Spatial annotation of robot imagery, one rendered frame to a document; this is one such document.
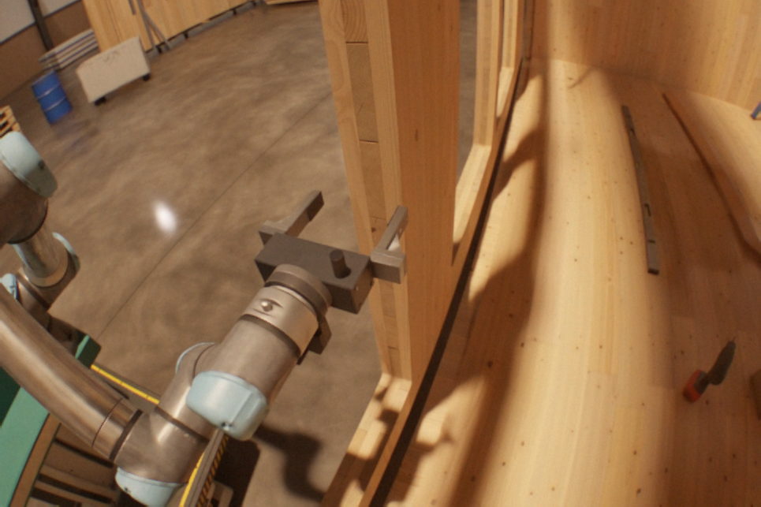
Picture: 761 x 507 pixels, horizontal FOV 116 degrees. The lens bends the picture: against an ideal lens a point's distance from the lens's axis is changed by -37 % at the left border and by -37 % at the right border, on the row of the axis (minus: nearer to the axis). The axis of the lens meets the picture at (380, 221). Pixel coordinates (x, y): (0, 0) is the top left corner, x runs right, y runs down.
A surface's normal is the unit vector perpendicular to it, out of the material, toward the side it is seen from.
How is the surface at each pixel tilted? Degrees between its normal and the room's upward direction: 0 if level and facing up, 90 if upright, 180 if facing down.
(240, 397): 45
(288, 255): 2
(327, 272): 2
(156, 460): 39
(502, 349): 0
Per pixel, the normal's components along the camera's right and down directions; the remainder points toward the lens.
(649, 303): -0.10, -0.72
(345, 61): -0.38, 0.64
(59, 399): 0.40, -0.26
